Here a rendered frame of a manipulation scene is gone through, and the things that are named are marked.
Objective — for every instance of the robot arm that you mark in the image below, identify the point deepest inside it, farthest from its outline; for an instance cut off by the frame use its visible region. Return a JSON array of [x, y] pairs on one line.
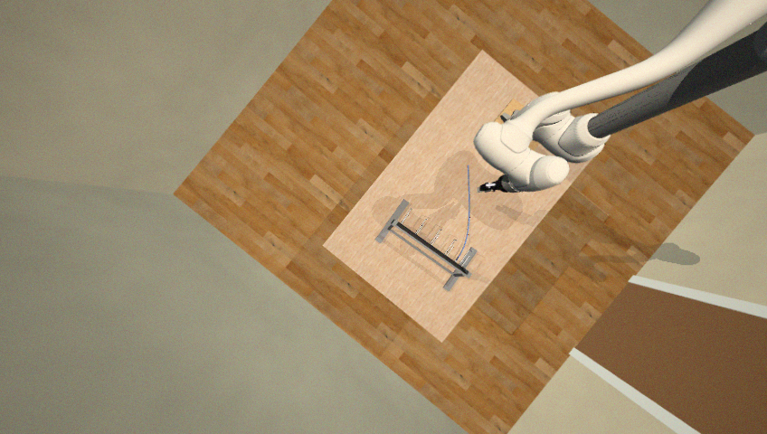
[[577, 140]]

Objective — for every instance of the black patch panel rack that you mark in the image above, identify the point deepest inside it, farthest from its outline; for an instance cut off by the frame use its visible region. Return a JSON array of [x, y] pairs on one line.
[[458, 268]]

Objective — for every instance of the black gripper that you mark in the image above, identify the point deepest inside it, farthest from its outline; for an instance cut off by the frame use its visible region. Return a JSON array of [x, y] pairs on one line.
[[497, 185]]

